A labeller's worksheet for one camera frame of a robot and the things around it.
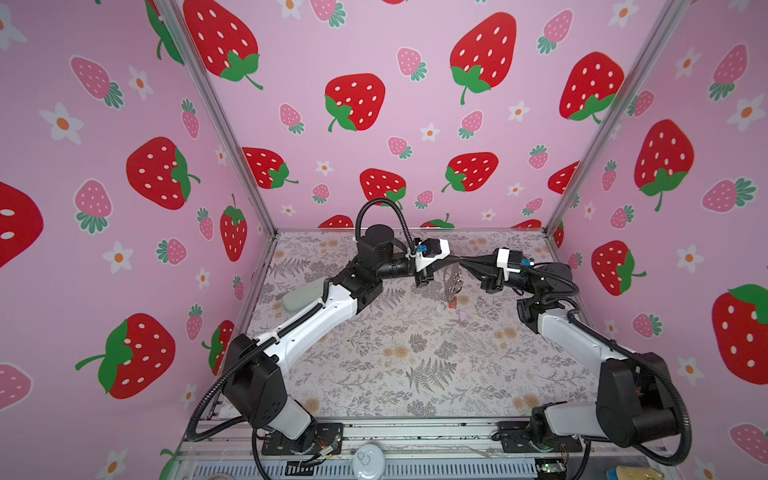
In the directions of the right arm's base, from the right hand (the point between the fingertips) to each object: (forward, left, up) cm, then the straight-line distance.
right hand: (459, 261), depth 67 cm
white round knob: (-38, +17, -28) cm, 50 cm away
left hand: (0, +1, +2) cm, 2 cm away
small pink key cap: (+5, -6, -34) cm, 35 cm away
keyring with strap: (-2, +1, -6) cm, 7 cm away
